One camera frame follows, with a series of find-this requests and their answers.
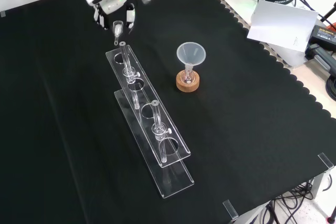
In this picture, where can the translucent plastic funnel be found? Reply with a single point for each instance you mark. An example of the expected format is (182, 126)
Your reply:
(191, 52)

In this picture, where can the clear acrylic funnel stand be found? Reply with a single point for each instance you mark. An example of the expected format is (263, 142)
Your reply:
(168, 145)

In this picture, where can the clear acrylic edge clamp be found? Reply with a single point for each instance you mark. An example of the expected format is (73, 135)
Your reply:
(231, 209)
(326, 161)

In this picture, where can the grey tape piece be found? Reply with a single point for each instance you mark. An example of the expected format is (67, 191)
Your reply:
(2, 14)

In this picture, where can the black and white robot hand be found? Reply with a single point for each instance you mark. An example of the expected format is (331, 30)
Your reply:
(110, 5)

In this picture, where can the black clamp tool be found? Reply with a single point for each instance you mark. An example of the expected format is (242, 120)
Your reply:
(323, 58)

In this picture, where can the black power adapter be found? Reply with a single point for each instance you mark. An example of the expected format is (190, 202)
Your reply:
(324, 35)

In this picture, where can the black cloth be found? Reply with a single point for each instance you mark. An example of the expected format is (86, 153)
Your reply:
(236, 129)

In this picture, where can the round-bottom glass flask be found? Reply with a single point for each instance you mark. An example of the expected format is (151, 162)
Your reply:
(188, 77)

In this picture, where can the white paper sheet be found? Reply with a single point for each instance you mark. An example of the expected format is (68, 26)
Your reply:
(281, 24)

